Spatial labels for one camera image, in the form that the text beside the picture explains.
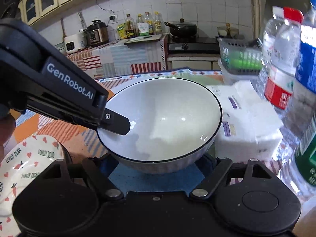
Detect white black-rimmed bowl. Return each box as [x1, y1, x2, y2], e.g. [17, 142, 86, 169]
[96, 78, 223, 174]

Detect white bunny carrot plate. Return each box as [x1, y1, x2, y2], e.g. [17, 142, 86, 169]
[1, 135, 65, 236]

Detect person's left hand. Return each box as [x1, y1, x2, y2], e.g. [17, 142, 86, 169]
[0, 113, 16, 161]

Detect colourful patchwork tablecloth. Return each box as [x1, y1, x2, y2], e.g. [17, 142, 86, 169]
[9, 67, 316, 237]

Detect white small appliance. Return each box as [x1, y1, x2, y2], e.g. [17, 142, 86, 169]
[64, 32, 87, 54]

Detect electric pressure cooker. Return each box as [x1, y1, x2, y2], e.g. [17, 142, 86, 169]
[79, 19, 109, 48]

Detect white tissue pack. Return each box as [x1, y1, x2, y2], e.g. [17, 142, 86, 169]
[207, 81, 283, 162]

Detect cutting board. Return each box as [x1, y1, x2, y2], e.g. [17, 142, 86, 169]
[124, 34, 163, 45]

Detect green-label water bottle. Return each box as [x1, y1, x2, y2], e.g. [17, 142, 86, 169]
[278, 116, 316, 202]

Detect white-label oil bottle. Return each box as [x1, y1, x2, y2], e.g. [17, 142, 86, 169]
[137, 14, 150, 36]

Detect oil bottle dark label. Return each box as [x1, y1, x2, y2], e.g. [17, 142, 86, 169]
[125, 13, 136, 39]

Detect black gas stove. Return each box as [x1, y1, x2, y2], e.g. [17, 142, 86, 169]
[168, 36, 220, 55]

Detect amber oil bottle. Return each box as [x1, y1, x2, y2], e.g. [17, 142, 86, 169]
[145, 12, 154, 35]

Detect oil bottle yellow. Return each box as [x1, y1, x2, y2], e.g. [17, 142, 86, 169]
[154, 11, 163, 34]

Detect black cooking pot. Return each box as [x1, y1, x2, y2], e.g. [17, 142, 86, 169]
[164, 18, 198, 38]

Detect blue-label water bottle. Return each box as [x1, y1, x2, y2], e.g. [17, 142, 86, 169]
[282, 0, 315, 139]

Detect clear basket green items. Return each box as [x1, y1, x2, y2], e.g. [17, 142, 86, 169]
[217, 38, 262, 75]

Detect red-cap water bottle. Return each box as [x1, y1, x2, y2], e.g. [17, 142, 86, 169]
[256, 7, 304, 117]

